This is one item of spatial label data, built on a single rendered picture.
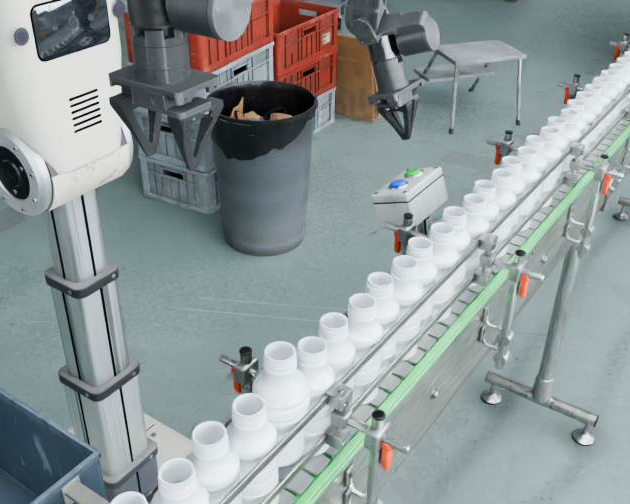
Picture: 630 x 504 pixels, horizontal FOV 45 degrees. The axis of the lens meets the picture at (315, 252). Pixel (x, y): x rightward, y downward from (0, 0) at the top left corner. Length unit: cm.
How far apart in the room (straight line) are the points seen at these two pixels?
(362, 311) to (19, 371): 197
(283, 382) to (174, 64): 37
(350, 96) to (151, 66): 381
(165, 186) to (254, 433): 287
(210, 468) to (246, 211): 236
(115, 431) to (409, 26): 102
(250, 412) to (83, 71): 66
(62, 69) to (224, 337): 171
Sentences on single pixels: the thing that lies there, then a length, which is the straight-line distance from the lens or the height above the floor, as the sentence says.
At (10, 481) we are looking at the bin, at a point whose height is 73.
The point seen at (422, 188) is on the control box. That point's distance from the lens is 143.
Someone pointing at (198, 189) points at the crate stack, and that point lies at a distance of 356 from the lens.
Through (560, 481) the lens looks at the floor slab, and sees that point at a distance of 246.
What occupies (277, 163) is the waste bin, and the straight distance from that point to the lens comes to 302.
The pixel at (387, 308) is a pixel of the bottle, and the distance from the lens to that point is 107.
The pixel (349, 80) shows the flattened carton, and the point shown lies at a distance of 454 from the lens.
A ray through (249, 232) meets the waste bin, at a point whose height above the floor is 12.
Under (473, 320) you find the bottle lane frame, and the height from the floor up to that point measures 97.
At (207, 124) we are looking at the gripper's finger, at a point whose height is 144.
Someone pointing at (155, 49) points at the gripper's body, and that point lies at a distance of 80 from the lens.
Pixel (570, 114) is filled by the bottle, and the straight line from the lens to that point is 170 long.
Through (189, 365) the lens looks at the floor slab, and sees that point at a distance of 273.
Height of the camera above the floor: 176
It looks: 32 degrees down
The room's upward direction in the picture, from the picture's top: 1 degrees clockwise
